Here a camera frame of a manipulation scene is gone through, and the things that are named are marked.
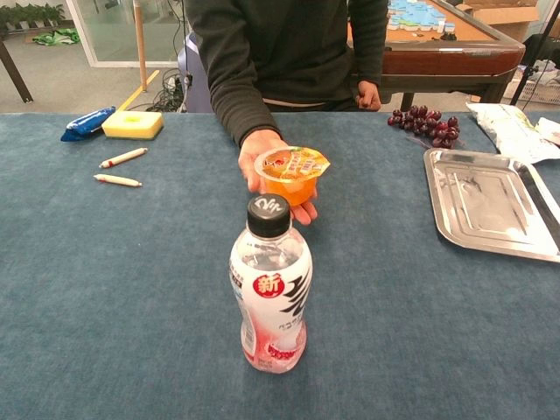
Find person's left hand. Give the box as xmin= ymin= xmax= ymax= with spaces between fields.
xmin=355 ymin=79 xmax=383 ymax=112

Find person's right hand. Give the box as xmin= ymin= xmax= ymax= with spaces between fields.
xmin=237 ymin=128 xmax=319 ymax=227

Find orange jelly cup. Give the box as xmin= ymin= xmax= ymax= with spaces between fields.
xmin=254 ymin=146 xmax=332 ymax=208

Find person's right forearm dark sleeve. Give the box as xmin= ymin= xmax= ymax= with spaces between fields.
xmin=206 ymin=25 xmax=284 ymax=148

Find person's left forearm dark sleeve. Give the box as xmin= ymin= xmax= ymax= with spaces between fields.
xmin=351 ymin=0 xmax=389 ymax=88

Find person's dark sweater torso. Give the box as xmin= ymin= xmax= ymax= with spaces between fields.
xmin=184 ymin=0 xmax=389 ymax=112

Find red grape bunch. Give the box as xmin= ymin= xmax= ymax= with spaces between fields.
xmin=387 ymin=104 xmax=462 ymax=149

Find brown mahjong table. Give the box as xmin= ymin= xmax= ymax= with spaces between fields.
xmin=347 ymin=0 xmax=527 ymax=106

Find blue white mahjong tiles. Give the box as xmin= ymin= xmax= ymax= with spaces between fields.
xmin=386 ymin=0 xmax=459 ymax=41

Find blue grey chair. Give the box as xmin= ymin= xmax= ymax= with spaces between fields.
xmin=177 ymin=31 xmax=214 ymax=114

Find clear plastic drink bottle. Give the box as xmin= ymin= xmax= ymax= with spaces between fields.
xmin=228 ymin=192 xmax=314 ymax=375

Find yellow green sponge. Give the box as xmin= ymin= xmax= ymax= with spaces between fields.
xmin=101 ymin=110 xmax=165 ymax=141

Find white sausage stick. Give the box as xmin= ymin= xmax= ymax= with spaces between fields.
xmin=98 ymin=147 xmax=149 ymax=170
xmin=93 ymin=173 xmax=144 ymax=188

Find white green snack bag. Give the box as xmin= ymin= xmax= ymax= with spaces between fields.
xmin=465 ymin=101 xmax=560 ymax=165

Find cardboard box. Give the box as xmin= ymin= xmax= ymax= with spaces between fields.
xmin=454 ymin=0 xmax=543 ymax=43

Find silver metal tray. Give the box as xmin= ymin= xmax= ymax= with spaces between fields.
xmin=423 ymin=147 xmax=560 ymax=264

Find white plastic basket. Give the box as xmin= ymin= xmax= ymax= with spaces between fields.
xmin=502 ymin=59 xmax=560 ymax=106

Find black tripod stand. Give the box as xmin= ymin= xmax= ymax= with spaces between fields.
xmin=509 ymin=0 xmax=560 ymax=107

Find wooden pole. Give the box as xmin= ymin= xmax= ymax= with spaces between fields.
xmin=132 ymin=0 xmax=149 ymax=93

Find blue snack packet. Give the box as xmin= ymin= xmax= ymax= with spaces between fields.
xmin=59 ymin=106 xmax=117 ymax=143

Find green cloth pile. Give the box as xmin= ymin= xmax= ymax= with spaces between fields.
xmin=31 ymin=27 xmax=81 ymax=46

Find dark table leg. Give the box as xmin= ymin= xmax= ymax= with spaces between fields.
xmin=0 ymin=37 xmax=34 ymax=104

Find potted plants row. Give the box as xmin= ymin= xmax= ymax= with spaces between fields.
xmin=0 ymin=2 xmax=66 ymax=32

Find black floor cables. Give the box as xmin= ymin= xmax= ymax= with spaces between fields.
xmin=126 ymin=67 xmax=190 ymax=114

